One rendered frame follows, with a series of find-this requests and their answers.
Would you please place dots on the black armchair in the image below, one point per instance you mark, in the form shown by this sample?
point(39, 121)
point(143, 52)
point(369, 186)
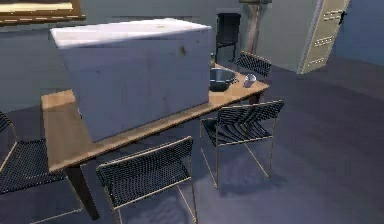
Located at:
point(228, 30)

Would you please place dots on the dark green bottle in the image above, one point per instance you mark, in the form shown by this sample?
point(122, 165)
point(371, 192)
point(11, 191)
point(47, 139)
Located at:
point(212, 61)

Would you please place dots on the brown wooden dining table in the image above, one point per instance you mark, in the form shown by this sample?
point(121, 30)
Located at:
point(66, 140)

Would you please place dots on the cream panelled room door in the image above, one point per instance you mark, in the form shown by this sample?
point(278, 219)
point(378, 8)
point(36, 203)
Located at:
point(325, 35)

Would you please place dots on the black mesh metal chair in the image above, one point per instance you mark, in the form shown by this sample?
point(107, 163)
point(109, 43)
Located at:
point(255, 63)
point(23, 166)
point(146, 173)
point(243, 123)

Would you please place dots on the dark grey bowl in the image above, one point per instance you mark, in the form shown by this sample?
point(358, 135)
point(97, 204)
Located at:
point(220, 80)

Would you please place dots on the small clear glass cup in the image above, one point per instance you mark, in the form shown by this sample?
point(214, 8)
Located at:
point(249, 80)

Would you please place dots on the gold framed wall picture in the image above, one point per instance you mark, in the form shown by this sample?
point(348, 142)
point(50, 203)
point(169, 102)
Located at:
point(36, 11)

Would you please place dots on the large white box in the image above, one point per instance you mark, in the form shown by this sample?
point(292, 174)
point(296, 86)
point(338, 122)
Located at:
point(140, 76)

